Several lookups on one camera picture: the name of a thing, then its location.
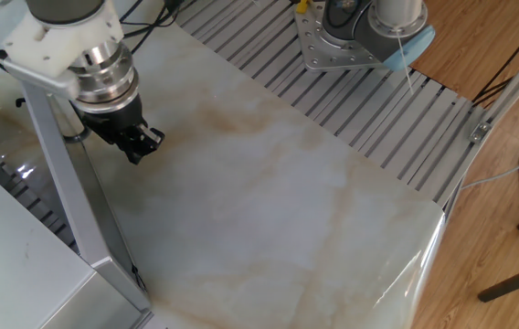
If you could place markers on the aluminium frame post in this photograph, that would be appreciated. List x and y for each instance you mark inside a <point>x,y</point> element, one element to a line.
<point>501,105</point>

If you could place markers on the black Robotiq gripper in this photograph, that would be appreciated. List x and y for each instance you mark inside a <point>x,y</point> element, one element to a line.
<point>109,119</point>

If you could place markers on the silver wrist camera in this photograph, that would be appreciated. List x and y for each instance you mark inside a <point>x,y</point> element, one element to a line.
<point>40,80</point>

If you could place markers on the white zip tie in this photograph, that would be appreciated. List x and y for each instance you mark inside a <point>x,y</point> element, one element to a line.
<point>405,61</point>

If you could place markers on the aluminium corner bracket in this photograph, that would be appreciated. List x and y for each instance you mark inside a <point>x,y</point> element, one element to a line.
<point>479,132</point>

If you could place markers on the glossy marble pattern sheet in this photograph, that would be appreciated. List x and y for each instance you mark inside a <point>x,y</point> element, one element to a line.
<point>259,205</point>

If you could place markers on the silver force torque sensor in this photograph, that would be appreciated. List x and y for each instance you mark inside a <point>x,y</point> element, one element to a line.
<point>104,75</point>

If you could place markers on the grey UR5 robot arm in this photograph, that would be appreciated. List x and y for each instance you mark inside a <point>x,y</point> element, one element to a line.
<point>378,32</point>

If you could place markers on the white plastic wrist mount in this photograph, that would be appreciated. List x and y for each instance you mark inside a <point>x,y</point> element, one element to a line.
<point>60,43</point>

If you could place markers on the small yellow object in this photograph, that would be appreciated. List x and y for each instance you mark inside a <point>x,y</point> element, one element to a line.
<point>302,5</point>

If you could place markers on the silver microwave oven body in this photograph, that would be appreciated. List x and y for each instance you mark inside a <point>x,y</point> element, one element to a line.
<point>17,265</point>

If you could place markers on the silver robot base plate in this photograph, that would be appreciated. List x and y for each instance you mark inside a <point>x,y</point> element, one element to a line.
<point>328,50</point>

